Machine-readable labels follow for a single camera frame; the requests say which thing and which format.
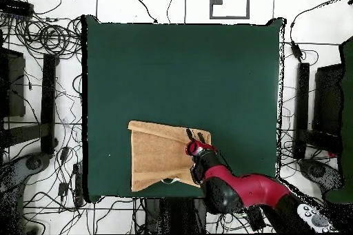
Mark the tan terry towel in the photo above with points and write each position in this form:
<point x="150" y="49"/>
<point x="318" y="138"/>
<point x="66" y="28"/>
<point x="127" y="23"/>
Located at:
<point x="157" y="155"/>

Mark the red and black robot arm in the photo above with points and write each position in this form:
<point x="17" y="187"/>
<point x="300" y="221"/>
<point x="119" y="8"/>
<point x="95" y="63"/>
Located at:
<point x="248" y="188"/>

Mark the dark green table cloth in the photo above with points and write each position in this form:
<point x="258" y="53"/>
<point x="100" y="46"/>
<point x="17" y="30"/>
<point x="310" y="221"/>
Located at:
<point x="165" y="80"/>

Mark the black power strip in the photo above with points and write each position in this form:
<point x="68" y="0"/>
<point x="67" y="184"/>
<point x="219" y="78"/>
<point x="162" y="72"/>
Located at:
<point x="78" y="185"/>
<point x="256" y="218"/>
<point x="16" y="7"/>

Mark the dark grey stand base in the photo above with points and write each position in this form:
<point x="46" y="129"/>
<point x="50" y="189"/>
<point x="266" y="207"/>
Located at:
<point x="320" y="171"/>
<point x="33" y="163"/>

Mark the black power adapter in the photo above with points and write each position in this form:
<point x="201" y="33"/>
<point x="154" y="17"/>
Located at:
<point x="296" y="50"/>
<point x="64" y="154"/>
<point x="63" y="189"/>

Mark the black box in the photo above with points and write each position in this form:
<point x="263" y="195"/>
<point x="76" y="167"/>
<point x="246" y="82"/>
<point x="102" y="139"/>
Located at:
<point x="328" y="94"/>
<point x="13" y="86"/>

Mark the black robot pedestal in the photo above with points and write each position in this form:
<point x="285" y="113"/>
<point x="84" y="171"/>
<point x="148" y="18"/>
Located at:
<point x="176" y="215"/>

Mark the black stand leg frame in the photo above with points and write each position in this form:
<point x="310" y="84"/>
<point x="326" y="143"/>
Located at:
<point x="302" y="94"/>
<point x="49" y="94"/>

